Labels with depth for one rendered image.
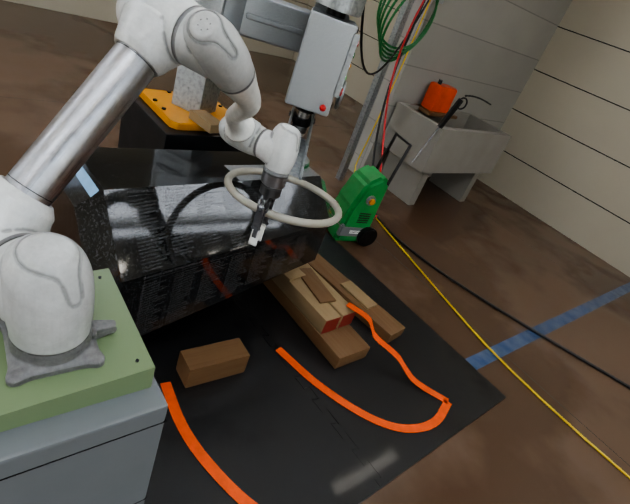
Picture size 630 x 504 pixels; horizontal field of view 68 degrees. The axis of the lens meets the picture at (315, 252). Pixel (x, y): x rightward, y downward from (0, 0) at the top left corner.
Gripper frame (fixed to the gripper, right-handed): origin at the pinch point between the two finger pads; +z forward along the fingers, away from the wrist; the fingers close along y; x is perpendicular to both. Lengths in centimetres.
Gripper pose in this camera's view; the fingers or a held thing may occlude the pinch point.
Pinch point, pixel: (256, 234)
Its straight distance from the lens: 171.5
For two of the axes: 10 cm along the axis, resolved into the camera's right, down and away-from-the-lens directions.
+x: -9.2, -3.9, 0.9
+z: -3.2, 8.4, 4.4
